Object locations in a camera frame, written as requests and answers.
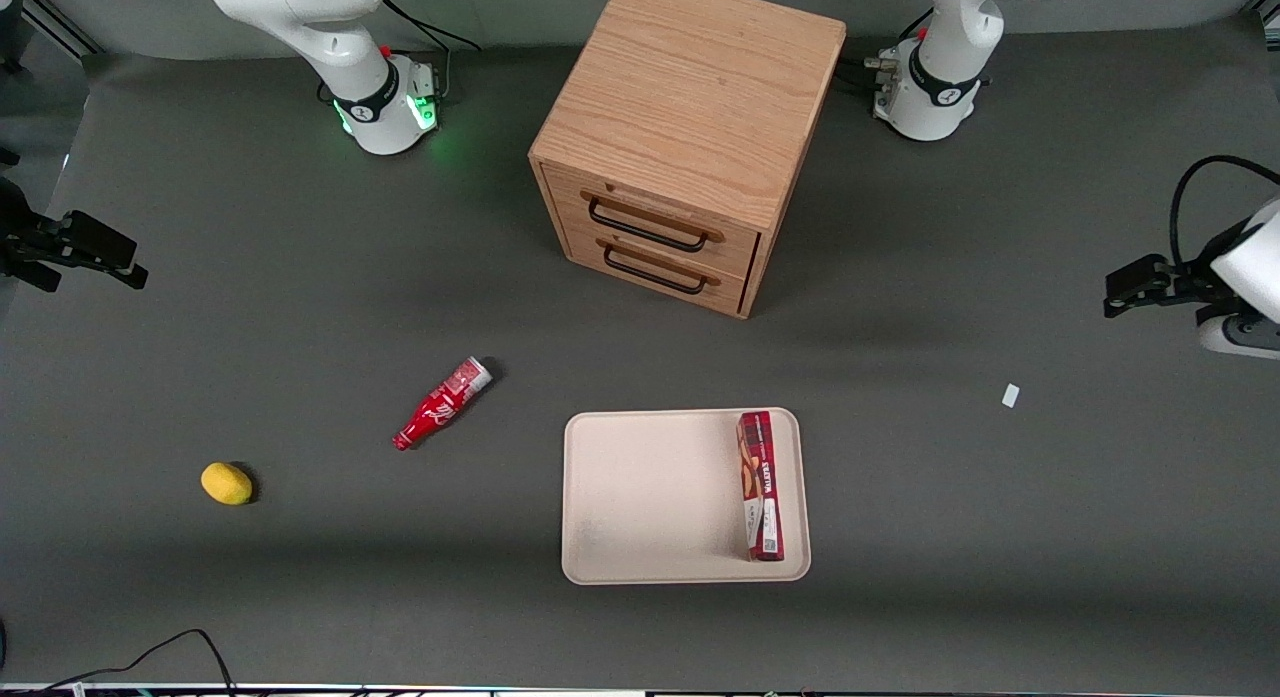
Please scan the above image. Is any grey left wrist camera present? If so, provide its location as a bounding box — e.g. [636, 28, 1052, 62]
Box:
[1196, 311, 1280, 361]

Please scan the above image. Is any yellow lemon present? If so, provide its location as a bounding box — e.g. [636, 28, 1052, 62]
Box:
[200, 462, 254, 506]

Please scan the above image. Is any wooden drawer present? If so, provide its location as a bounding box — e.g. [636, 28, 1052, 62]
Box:
[540, 163, 763, 278]
[560, 222, 755, 316]

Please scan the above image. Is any red cookie box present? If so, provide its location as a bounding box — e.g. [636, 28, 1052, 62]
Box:
[736, 410, 787, 564]

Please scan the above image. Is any black drawer handle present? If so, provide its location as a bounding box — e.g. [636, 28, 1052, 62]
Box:
[586, 191, 724, 254]
[600, 239, 722, 297]

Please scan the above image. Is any black arm base cable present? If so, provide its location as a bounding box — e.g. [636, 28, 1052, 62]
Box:
[380, 0, 483, 106]
[838, 55, 893, 90]

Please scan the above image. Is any beige rectangular tray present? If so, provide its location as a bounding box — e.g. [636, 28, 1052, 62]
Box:
[562, 407, 812, 586]

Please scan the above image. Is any wooden drawer cabinet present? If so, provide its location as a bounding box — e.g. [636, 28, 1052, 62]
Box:
[528, 0, 847, 321]

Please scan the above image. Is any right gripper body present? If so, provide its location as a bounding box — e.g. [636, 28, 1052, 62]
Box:
[0, 175, 63, 294]

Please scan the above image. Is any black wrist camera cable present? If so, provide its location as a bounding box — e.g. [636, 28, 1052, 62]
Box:
[1169, 154, 1280, 270]

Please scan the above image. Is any red cola bottle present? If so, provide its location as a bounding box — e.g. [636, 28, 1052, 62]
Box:
[392, 356, 494, 452]

